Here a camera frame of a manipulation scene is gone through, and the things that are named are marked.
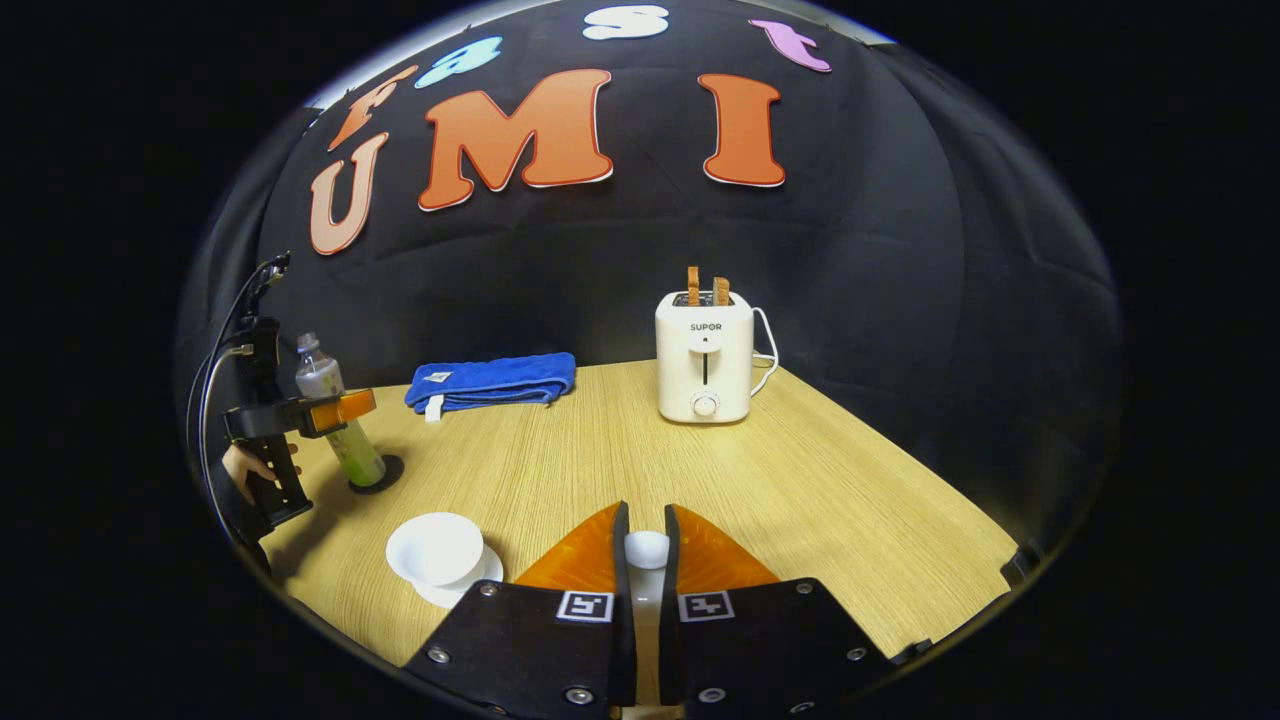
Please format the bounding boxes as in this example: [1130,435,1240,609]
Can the dark round coaster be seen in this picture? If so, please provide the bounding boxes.
[347,454,405,495]

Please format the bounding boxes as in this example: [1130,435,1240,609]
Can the white teacup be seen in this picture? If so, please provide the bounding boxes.
[386,513,486,587]

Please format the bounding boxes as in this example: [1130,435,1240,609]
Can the folded blue towel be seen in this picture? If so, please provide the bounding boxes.
[404,352,577,422]

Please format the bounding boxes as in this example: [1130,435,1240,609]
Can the clear water bottle green label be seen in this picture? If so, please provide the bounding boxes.
[295,333,387,488]

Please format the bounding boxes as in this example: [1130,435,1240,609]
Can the white toaster power cable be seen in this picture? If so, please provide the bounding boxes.
[750,307,781,398]

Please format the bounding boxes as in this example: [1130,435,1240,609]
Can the white teacup lid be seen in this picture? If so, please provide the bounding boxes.
[624,531,672,631]

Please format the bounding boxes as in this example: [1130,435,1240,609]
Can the black backdrop cloth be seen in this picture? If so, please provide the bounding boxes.
[175,0,1116,551]

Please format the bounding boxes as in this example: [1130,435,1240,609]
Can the cream toaster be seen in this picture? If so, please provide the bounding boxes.
[655,290,756,424]

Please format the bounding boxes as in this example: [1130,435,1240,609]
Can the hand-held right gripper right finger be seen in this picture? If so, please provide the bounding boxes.
[658,505,896,716]

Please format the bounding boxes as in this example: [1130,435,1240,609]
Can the white saucer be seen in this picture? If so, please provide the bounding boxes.
[410,545,504,608]

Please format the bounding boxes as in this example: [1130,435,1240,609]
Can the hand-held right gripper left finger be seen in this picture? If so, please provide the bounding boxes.
[403,501,636,719]

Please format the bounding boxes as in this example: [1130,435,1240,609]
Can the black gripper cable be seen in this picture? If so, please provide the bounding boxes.
[185,252,293,541]

